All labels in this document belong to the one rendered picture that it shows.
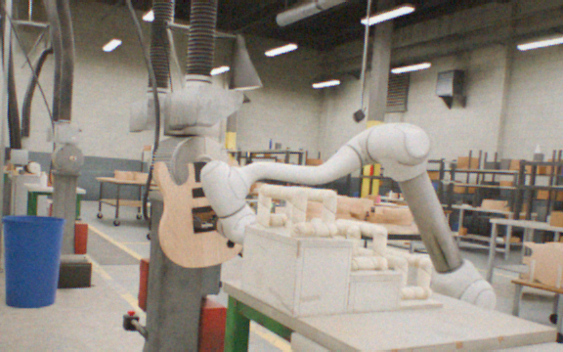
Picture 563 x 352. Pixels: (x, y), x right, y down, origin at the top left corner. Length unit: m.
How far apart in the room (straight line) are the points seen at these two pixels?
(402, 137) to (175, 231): 0.88
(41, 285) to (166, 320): 2.49
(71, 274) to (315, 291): 4.45
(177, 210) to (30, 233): 2.79
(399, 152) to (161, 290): 1.21
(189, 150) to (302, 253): 1.13
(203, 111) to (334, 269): 0.90
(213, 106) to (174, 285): 0.86
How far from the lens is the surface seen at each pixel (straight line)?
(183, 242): 2.03
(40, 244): 4.72
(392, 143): 1.75
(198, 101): 1.92
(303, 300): 1.20
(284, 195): 1.24
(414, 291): 1.43
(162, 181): 1.99
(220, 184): 1.66
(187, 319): 2.47
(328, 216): 1.24
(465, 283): 1.98
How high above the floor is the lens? 1.24
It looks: 4 degrees down
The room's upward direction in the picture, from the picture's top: 4 degrees clockwise
